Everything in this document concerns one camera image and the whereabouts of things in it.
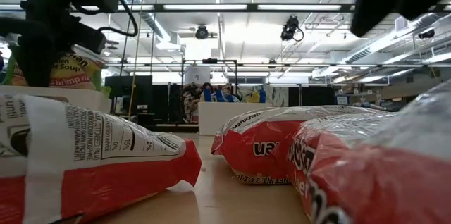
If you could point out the red Maruchan ramen packet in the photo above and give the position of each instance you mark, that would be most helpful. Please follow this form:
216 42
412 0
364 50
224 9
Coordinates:
352 181
105 139
253 146

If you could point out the white box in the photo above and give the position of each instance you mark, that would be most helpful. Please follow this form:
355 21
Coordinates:
197 75

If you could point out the black overhead camera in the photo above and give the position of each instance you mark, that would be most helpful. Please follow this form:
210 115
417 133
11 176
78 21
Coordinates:
290 26

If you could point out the silver ventilation duct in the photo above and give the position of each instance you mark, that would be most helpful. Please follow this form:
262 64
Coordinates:
147 18

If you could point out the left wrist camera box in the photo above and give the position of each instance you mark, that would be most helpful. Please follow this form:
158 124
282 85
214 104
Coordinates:
88 35

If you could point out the person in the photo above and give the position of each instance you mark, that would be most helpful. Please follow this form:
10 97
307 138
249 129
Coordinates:
206 86

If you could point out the black tube stand frame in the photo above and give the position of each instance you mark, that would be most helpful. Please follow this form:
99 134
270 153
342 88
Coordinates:
209 61

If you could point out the brown circle patterned panel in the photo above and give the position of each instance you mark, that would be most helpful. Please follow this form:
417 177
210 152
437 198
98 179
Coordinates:
190 100

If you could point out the overhead rig crossbar with lights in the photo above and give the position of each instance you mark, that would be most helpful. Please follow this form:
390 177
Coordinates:
252 7

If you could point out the black ceiling device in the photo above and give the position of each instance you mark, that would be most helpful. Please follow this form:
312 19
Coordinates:
426 34

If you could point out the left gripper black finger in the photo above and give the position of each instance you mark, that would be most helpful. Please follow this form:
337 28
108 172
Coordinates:
35 65

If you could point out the leaf patterned panel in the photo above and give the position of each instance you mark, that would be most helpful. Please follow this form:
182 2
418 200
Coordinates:
278 99

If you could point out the black panel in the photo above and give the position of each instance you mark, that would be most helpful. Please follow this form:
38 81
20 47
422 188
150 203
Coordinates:
311 95

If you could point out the round black ceiling fixture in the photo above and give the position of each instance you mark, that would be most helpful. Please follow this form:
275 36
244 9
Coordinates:
201 32

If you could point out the white bin with ramen label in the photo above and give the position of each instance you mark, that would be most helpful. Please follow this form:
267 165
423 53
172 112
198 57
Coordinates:
77 99

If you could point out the black table frame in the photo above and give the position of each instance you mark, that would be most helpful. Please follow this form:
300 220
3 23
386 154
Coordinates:
176 128

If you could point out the thin black overhead rail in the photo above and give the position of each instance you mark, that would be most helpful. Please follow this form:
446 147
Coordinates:
246 65

